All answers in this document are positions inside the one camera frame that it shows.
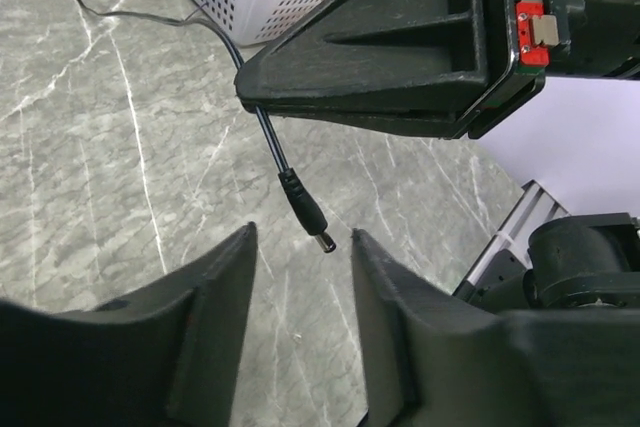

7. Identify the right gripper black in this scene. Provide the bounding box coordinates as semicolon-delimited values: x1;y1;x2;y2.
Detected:
235;0;639;139

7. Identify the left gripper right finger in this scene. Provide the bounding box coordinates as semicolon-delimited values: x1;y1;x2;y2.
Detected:
351;229;505;426

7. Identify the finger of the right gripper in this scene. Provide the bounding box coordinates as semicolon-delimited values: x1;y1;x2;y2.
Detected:
272;111;468;139

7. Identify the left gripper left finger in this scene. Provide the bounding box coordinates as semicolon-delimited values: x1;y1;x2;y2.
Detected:
49;220;259;427

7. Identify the aluminium rail frame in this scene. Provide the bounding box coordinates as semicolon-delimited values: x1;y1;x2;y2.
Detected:
453;181;569;303

